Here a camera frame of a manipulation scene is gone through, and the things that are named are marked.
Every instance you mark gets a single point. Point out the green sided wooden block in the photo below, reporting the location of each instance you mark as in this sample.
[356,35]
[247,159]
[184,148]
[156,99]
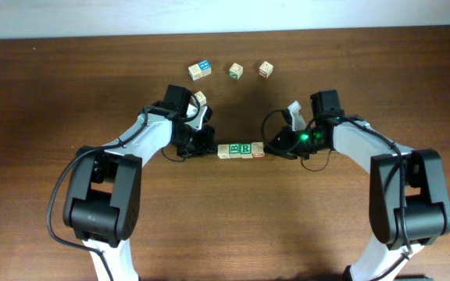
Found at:
[235,71]

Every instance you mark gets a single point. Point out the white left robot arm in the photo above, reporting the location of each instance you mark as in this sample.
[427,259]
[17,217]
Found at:
[104,194]

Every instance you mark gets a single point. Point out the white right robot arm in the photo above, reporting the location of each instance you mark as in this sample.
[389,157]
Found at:
[409,206]

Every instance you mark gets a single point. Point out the red sided far block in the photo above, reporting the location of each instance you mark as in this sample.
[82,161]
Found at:
[265,69]

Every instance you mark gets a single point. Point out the green letter R block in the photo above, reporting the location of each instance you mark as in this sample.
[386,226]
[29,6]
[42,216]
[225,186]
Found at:
[246,150]

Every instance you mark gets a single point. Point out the blue top wooden block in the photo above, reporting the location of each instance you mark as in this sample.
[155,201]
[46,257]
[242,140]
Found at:
[205,67]

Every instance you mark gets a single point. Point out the red sided wooden block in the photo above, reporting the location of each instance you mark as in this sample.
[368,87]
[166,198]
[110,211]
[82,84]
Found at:
[258,150]

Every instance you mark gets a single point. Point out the green letter B block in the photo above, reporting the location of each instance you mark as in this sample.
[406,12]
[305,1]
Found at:
[235,150]

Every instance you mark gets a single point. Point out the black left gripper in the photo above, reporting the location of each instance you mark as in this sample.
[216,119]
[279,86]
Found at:
[206,145]

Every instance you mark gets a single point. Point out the baseball picture wooden block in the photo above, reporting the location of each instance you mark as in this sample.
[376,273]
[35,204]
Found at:
[201,98]

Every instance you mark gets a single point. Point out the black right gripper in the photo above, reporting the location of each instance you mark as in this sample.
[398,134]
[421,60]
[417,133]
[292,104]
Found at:
[283,138]

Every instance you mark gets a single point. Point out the wooden letter M block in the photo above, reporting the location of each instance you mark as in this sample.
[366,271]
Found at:
[223,151]

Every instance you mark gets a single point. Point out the plain wooden block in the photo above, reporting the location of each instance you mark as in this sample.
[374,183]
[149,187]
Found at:
[195,72]

